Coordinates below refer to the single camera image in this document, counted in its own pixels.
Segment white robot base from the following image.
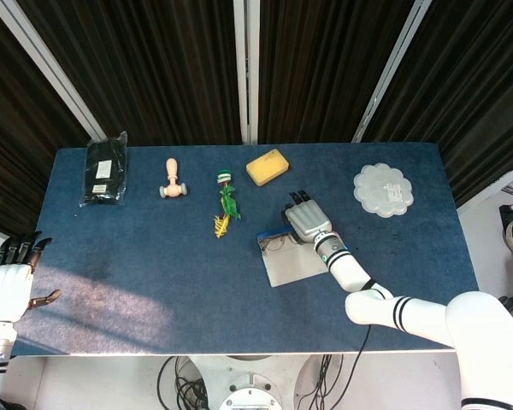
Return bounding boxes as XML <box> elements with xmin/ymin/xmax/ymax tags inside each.
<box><xmin>173</xmin><ymin>354</ymin><xmax>341</xmax><ymax>410</ymax></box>

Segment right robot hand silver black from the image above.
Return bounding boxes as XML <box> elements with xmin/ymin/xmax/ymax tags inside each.
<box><xmin>280</xmin><ymin>188</ymin><xmax>339</xmax><ymax>245</ymax></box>

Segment clear flower-shaped plastic box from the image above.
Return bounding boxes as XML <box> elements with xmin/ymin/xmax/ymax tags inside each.
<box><xmin>352</xmin><ymin>161</ymin><xmax>416</xmax><ymax>219</ymax></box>

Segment black pleated curtain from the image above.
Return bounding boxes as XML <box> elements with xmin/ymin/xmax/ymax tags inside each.
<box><xmin>0</xmin><ymin>0</ymin><xmax>513</xmax><ymax>240</ymax></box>

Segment white frame post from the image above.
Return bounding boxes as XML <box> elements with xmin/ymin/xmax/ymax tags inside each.
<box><xmin>233</xmin><ymin>0</ymin><xmax>262</xmax><ymax>144</ymax></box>
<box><xmin>0</xmin><ymin>0</ymin><xmax>109</xmax><ymax>143</ymax></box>
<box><xmin>351</xmin><ymin>0</ymin><xmax>433</xmax><ymax>144</ymax></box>

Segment wooden roller massager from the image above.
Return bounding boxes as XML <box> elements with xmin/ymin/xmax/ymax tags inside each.
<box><xmin>157</xmin><ymin>157</ymin><xmax>190</xmax><ymax>200</ymax></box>

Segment yellow sponge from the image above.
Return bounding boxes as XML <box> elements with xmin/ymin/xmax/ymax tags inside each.
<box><xmin>245</xmin><ymin>148</ymin><xmax>292</xmax><ymax>188</ymax></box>

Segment black garment in plastic bag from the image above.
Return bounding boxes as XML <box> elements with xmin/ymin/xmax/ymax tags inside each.
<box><xmin>78</xmin><ymin>130</ymin><xmax>129</xmax><ymax>209</ymax></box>

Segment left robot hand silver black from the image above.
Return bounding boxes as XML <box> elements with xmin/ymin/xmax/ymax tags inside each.
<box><xmin>0</xmin><ymin>230</ymin><xmax>63</xmax><ymax>324</ymax></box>

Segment blue carpet table cover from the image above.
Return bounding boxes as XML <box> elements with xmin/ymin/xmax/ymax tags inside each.
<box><xmin>15</xmin><ymin>143</ymin><xmax>480</xmax><ymax>356</ymax></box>

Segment black cable bundle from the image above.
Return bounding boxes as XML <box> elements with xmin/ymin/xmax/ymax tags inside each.
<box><xmin>156</xmin><ymin>354</ymin><xmax>210</xmax><ymax>410</ymax></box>
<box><xmin>305</xmin><ymin>354</ymin><xmax>346</xmax><ymax>410</ymax></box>

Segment eyeglasses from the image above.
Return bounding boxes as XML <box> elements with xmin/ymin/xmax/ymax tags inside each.
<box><xmin>259</xmin><ymin>237</ymin><xmax>303</xmax><ymax>254</ymax></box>

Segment green yellow feather toy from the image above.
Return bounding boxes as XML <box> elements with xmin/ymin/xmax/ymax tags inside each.
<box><xmin>212</xmin><ymin>169</ymin><xmax>244</xmax><ymax>240</ymax></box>

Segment blue glasses case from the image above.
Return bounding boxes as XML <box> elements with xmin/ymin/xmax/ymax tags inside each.
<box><xmin>256</xmin><ymin>225</ymin><xmax>330</xmax><ymax>288</ymax></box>

